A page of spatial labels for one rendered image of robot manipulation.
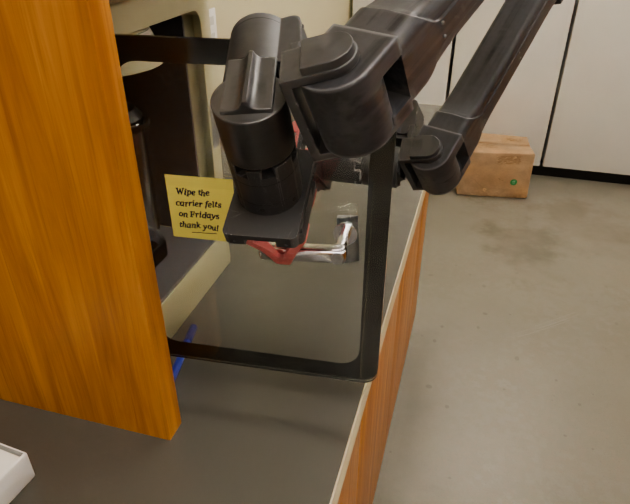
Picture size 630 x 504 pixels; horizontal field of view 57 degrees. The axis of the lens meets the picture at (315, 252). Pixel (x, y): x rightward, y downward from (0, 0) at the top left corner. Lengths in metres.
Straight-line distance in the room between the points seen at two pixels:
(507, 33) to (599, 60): 2.86
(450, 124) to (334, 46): 0.41
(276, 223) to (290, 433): 0.33
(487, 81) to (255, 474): 0.58
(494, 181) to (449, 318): 1.25
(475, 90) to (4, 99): 0.56
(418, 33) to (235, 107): 0.14
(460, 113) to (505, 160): 2.68
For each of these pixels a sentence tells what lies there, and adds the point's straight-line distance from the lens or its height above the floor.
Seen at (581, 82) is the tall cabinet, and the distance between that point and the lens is 3.75.
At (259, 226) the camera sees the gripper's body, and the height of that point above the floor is 1.27.
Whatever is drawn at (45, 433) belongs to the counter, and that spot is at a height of 0.94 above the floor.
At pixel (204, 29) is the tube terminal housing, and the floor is 1.34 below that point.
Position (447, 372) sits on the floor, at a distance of 2.25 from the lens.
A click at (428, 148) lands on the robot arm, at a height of 1.23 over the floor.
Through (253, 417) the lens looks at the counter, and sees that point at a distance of 0.77.
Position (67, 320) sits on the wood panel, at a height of 1.10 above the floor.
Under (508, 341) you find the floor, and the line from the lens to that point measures 2.45.
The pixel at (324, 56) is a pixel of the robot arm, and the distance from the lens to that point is 0.40.
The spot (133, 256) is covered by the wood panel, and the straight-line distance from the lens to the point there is 0.59.
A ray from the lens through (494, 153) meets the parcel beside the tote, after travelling 3.46.
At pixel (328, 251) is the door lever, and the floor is 1.21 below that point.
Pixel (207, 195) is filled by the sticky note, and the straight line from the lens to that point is 0.63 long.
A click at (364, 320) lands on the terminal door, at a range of 0.67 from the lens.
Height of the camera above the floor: 1.50
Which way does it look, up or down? 31 degrees down
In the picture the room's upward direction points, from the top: straight up
